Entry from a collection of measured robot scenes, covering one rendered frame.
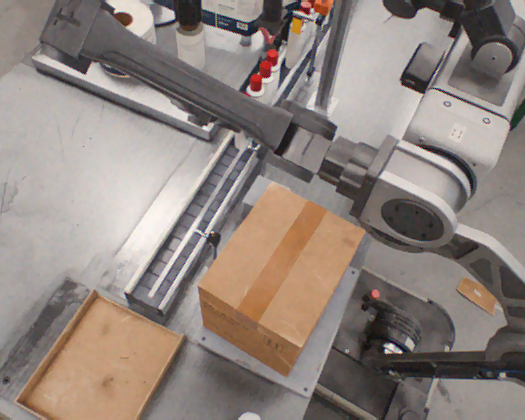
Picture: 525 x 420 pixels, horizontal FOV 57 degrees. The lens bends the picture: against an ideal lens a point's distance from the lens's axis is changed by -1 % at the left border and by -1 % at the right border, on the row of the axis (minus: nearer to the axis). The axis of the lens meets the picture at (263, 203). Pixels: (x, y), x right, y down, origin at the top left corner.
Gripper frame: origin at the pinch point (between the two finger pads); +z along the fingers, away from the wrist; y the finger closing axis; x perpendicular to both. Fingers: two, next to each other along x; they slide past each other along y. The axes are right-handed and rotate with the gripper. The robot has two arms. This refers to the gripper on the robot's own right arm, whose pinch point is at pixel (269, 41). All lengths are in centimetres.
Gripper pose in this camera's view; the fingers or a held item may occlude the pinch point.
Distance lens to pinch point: 160.2
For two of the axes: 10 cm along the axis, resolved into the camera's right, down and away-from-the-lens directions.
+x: 9.0, 4.0, -1.8
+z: -0.6, 5.2, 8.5
